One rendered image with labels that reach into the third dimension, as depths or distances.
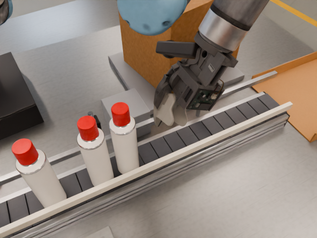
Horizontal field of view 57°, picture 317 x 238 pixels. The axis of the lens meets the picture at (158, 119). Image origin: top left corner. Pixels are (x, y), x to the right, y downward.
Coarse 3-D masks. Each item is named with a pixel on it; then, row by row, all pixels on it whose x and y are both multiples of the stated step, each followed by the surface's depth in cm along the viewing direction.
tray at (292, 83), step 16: (288, 64) 96; (304, 64) 101; (272, 80) 95; (288, 80) 95; (304, 80) 95; (272, 96) 90; (288, 96) 90; (304, 96) 90; (288, 112) 86; (304, 112) 86; (304, 128) 82
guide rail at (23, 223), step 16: (272, 112) 75; (240, 128) 73; (192, 144) 69; (208, 144) 70; (160, 160) 66; (128, 176) 63; (96, 192) 61; (48, 208) 58; (64, 208) 60; (16, 224) 56
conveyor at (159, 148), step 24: (264, 96) 84; (216, 120) 79; (240, 120) 78; (264, 120) 78; (144, 144) 73; (168, 144) 73; (216, 144) 75; (72, 192) 65; (0, 216) 61; (24, 216) 61
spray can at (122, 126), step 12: (120, 108) 53; (120, 120) 53; (132, 120) 56; (120, 132) 55; (132, 132) 56; (120, 144) 58; (132, 144) 59; (120, 156) 61; (132, 156) 62; (120, 168) 65; (132, 168) 65
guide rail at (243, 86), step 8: (272, 72) 78; (256, 80) 76; (264, 80) 78; (232, 88) 74; (240, 88) 75; (224, 96) 74; (152, 120) 67; (136, 128) 66; (144, 128) 68; (64, 152) 62; (72, 152) 62; (80, 152) 62; (48, 160) 60; (56, 160) 61; (64, 160) 62; (8, 176) 58; (16, 176) 58; (0, 184) 58
